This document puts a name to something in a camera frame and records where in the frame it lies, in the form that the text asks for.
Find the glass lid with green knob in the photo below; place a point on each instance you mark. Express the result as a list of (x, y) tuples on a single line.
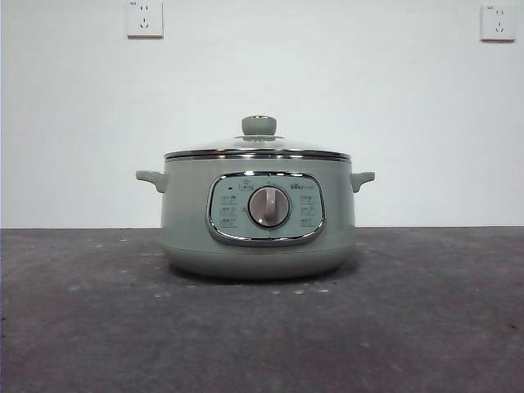
[(258, 125)]

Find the pale green electric cooking pot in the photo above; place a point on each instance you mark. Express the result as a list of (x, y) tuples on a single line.
[(188, 229)]

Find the white wall socket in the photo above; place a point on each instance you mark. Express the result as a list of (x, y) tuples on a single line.
[(498, 23), (144, 20)]

